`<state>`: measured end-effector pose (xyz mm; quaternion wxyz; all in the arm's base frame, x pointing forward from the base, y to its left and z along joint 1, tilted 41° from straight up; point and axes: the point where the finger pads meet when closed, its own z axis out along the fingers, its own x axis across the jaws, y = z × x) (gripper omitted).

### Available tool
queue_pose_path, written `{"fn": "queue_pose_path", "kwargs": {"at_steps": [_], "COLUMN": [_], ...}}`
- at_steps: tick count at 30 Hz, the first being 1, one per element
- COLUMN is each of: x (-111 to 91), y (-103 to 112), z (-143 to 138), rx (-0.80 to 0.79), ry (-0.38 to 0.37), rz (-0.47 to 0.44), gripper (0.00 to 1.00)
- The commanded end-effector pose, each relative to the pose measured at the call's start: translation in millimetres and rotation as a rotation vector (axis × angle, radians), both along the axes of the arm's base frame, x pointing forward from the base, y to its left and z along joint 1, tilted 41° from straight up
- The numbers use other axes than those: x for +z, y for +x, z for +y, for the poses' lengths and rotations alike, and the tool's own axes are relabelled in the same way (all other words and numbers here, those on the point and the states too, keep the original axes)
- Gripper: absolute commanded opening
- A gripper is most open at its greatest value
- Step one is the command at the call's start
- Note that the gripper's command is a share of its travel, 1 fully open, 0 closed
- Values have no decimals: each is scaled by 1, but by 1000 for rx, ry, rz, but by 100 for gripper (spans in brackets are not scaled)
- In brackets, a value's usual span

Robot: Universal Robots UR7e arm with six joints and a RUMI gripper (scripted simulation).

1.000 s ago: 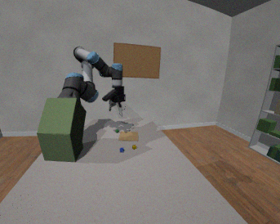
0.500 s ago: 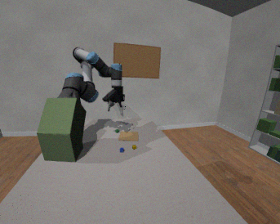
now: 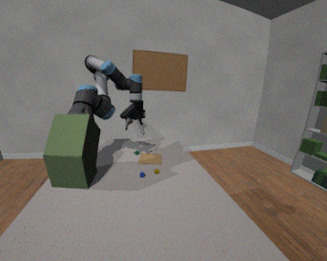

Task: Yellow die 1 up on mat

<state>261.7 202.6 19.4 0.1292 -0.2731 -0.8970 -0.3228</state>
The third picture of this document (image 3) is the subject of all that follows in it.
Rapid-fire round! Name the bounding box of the tan flat mat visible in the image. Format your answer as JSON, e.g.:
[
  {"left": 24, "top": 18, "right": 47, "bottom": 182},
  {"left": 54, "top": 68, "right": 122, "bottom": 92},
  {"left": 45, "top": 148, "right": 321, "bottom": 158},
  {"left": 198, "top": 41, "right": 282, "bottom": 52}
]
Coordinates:
[{"left": 138, "top": 153, "right": 161, "bottom": 165}]

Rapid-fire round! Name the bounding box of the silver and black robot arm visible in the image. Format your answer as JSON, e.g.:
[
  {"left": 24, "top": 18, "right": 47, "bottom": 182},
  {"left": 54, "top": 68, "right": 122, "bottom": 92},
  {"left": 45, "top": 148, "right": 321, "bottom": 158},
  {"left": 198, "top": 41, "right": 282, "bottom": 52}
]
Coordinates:
[{"left": 67, "top": 55, "right": 142, "bottom": 120}]

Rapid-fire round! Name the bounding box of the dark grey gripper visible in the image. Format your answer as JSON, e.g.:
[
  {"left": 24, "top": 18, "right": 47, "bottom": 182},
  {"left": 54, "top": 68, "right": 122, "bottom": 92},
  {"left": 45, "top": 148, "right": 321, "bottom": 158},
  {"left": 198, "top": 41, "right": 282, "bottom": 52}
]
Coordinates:
[{"left": 126, "top": 100, "right": 146, "bottom": 135}]

